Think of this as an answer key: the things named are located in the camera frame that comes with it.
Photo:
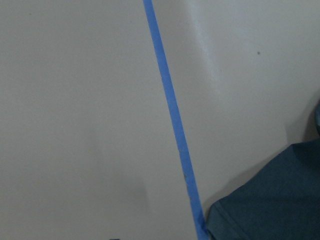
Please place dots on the black graphic t-shirt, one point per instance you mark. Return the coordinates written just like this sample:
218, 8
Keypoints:
281, 202

